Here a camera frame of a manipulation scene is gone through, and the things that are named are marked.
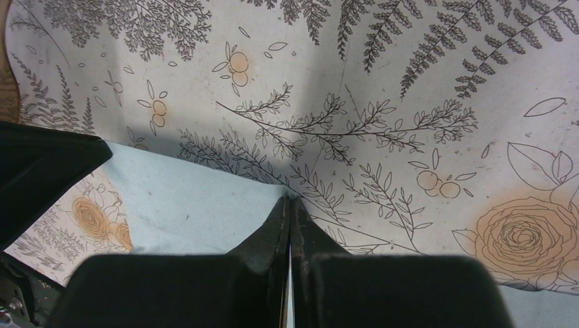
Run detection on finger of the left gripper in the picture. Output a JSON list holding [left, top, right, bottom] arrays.
[[1, 122, 113, 249]]

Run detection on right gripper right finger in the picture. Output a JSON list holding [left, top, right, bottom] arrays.
[[289, 198, 513, 327]]

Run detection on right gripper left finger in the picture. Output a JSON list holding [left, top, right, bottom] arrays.
[[48, 197, 291, 327]]

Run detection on small light blue cloth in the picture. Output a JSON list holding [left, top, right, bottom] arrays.
[[97, 141, 290, 328]]

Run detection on brown sunglasses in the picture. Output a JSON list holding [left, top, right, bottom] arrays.
[[1, 0, 20, 124]]

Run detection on large light blue cloth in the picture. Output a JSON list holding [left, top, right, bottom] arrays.
[[498, 286, 578, 328]]

